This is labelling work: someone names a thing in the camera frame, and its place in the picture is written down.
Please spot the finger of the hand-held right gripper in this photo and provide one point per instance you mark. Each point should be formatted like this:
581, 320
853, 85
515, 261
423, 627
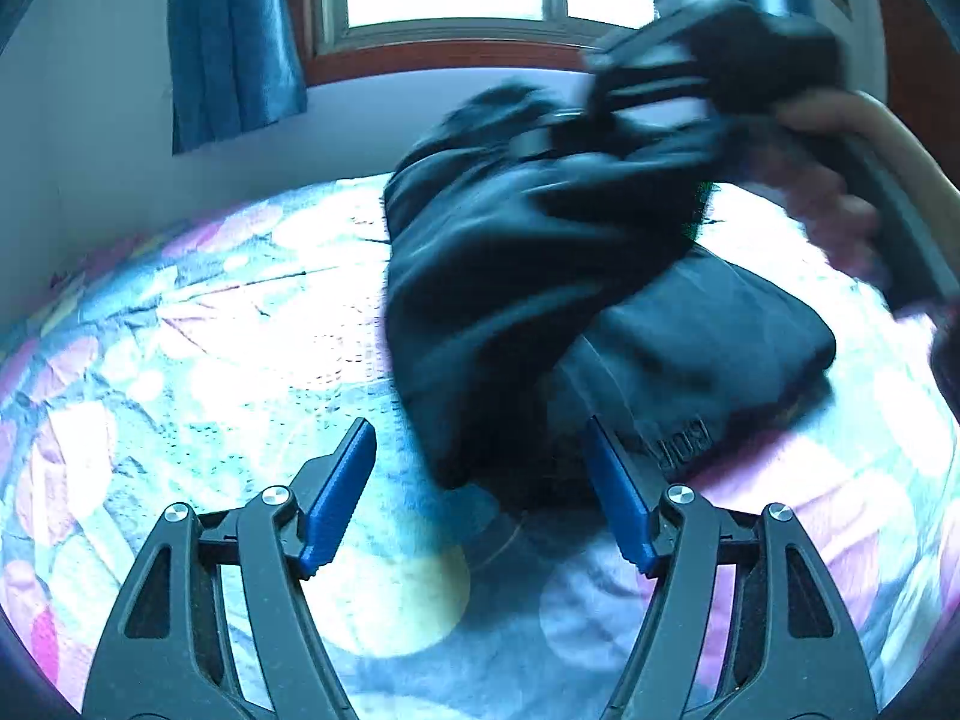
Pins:
536, 141

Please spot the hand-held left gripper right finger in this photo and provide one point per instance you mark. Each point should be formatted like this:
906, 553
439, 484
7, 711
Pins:
619, 495

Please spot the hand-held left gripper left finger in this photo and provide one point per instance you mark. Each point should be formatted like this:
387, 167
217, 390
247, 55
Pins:
341, 495

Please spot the black zip jacket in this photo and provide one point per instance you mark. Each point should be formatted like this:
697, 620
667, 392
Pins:
487, 277

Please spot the person's right forearm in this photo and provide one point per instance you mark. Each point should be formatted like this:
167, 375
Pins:
915, 142

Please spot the person's right hand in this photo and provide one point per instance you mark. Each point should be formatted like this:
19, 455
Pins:
832, 202

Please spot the brown wooden door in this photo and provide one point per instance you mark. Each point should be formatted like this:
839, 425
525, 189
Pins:
915, 52

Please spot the floral bed quilt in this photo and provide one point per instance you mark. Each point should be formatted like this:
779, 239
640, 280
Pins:
187, 352

